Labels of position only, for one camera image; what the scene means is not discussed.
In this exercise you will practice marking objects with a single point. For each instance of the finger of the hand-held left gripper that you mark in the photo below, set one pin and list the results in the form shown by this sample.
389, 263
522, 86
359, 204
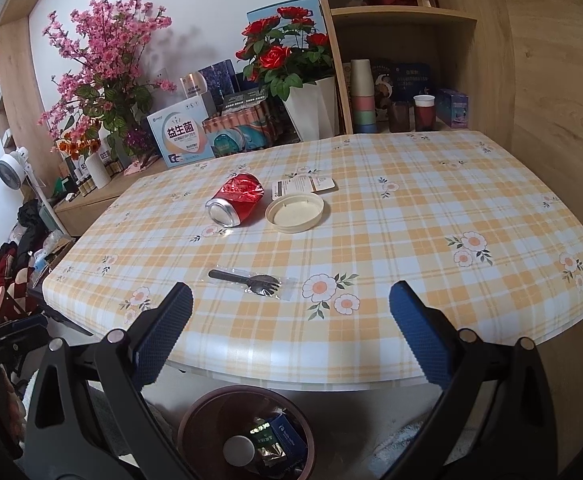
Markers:
19, 329

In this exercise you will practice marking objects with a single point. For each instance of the red rose bouquet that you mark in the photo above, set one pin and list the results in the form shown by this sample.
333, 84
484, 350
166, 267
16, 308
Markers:
281, 55

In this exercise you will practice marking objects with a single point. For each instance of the pink cloth item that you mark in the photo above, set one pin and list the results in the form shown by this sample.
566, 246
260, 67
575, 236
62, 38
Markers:
139, 165

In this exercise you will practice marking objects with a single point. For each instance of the white paper tag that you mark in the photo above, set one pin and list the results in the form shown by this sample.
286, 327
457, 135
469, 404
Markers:
296, 186

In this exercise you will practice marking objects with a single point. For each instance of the maroon plastic bin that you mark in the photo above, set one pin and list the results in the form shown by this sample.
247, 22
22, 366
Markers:
196, 420

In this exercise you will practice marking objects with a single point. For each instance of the row of small brown bottles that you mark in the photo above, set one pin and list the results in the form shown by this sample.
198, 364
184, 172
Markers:
84, 185

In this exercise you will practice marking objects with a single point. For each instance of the purple artificial flowers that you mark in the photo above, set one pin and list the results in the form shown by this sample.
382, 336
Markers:
137, 141

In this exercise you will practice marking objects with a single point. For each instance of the black box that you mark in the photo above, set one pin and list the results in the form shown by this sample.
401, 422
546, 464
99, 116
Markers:
244, 100

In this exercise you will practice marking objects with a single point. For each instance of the pink and teal gift box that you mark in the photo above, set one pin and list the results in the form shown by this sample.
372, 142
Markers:
241, 132

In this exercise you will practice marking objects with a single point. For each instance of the white and blue supplement box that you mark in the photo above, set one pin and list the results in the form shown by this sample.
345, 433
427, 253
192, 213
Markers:
181, 132

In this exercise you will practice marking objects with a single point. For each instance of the open cardboard box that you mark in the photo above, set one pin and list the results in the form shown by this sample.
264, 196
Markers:
54, 255

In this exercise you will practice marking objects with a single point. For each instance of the navy cardboard box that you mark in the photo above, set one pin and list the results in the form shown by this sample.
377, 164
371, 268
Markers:
289, 440

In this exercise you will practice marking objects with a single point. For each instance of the green sachet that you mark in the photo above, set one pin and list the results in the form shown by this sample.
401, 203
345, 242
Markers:
264, 442

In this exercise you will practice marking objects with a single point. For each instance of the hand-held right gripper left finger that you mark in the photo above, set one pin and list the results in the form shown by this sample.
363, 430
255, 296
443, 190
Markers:
164, 330

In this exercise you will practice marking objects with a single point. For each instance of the navy floral box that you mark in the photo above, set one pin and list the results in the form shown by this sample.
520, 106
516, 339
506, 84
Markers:
217, 80

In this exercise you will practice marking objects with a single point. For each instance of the pile of clothes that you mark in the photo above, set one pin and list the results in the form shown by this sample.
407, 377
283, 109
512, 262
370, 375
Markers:
16, 260

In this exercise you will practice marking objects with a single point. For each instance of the white desk fan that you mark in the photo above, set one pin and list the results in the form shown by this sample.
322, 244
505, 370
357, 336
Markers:
11, 167

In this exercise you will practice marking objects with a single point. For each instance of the black fork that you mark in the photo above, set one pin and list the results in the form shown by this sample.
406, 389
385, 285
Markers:
251, 285

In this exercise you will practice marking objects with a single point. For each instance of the table with plaid floral tablecloth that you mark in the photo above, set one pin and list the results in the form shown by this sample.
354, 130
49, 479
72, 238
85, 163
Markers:
396, 240

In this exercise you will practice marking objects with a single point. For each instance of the crushed red drink can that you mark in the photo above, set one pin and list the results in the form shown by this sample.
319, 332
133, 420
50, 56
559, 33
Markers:
239, 197

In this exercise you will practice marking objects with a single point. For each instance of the white cylindrical vase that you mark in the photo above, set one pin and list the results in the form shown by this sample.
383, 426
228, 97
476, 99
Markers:
97, 172

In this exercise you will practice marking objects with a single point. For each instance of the low wooden cabinet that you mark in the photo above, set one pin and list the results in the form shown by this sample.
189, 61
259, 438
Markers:
86, 210

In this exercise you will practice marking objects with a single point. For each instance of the dark blue illustrated box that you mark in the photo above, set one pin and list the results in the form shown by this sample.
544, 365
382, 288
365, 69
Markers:
414, 80

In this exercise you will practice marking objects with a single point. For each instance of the cream plastic cup lid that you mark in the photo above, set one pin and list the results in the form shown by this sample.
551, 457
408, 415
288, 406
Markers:
294, 212

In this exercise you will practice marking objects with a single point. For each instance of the large light blue box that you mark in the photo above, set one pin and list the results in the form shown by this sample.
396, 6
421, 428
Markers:
264, 10

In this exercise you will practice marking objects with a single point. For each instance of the white wall socket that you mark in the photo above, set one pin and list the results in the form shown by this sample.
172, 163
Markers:
161, 75

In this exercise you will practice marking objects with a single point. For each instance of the orange artificial flowers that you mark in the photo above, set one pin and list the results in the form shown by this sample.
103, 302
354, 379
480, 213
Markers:
76, 147

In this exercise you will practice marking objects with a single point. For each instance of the wooden shelf unit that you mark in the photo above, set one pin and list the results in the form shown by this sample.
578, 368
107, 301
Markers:
486, 60

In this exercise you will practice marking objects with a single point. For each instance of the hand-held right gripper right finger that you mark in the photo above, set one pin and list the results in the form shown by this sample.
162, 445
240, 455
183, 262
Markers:
419, 332

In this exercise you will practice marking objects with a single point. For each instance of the brown cup with white rim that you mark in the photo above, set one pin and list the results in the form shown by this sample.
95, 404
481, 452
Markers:
424, 115

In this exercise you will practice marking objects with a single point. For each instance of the stack of pastel cups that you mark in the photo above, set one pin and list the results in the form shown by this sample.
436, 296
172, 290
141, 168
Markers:
363, 95

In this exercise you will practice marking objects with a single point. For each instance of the pink blossom bouquet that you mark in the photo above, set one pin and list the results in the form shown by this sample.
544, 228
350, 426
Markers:
106, 50

